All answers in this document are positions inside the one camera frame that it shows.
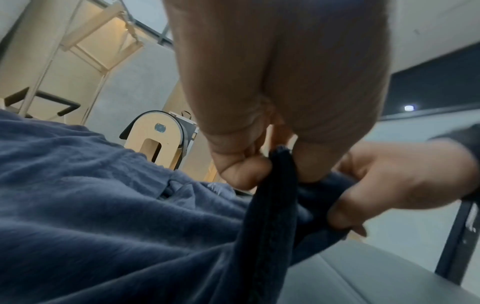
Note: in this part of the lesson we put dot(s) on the grey padded bench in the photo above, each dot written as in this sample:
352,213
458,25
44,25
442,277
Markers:
375,276

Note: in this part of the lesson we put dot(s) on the person's right forearm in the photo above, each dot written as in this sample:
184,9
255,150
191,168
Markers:
463,148

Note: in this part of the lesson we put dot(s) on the blue cotton garment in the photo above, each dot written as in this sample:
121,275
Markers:
93,207

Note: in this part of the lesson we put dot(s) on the dark window panel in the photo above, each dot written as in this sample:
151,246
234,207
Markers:
438,86

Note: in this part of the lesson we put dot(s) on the dark navy towel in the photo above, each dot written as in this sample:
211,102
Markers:
270,225

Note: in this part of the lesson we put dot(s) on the black metal post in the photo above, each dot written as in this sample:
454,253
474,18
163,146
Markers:
455,243

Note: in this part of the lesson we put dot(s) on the round ceiling lamp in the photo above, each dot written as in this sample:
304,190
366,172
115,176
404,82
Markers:
410,107

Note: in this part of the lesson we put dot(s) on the light wooden frame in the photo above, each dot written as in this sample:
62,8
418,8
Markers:
93,50

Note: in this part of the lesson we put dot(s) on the black padded bar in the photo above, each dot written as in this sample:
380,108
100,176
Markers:
48,99

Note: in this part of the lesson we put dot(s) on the person's right hand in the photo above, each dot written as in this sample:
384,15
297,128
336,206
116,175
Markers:
405,175

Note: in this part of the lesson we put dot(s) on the wooden ladder barrel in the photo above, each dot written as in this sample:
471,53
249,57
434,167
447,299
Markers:
150,133

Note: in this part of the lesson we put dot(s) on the person's left hand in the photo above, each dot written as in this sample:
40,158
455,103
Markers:
277,74

